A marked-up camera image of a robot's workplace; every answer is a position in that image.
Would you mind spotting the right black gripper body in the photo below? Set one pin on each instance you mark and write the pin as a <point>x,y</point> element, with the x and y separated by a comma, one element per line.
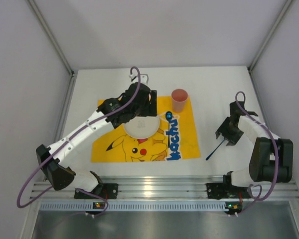
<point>227,134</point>

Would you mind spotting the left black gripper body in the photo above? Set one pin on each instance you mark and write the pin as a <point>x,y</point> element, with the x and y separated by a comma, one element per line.
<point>151,103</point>

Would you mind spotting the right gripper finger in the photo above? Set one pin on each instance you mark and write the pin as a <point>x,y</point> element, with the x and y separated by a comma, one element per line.
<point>223,129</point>
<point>233,138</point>

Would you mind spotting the cream round plate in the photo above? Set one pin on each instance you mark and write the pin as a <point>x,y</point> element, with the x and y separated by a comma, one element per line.
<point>142,127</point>

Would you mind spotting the blue metallic fork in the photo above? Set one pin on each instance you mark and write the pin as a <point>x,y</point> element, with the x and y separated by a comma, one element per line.
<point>210,155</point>

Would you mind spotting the blue metallic spoon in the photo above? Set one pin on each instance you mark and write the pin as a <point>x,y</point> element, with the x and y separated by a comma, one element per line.
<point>169,117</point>

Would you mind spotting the orange plastic cup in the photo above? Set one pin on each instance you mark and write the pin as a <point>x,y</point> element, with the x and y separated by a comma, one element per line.
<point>179,98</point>

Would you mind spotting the yellow Pikachu cloth placemat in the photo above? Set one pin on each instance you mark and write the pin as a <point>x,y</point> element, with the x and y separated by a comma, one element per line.
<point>117,146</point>

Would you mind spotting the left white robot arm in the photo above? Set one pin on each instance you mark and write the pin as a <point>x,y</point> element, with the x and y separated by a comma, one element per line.
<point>58,157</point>

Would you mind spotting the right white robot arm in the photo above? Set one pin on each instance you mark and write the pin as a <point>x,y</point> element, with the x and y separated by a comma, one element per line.
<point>271,159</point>

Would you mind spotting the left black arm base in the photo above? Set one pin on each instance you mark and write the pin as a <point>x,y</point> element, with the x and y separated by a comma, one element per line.
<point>106,191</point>

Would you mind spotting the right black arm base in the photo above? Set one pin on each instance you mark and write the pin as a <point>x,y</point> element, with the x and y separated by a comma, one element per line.
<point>220,191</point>

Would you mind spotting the aluminium mounting rail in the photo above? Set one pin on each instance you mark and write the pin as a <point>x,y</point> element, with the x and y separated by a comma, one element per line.
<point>156,188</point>

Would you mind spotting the white slotted cable duct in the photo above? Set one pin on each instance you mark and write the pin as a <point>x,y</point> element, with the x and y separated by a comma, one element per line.
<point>135,206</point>

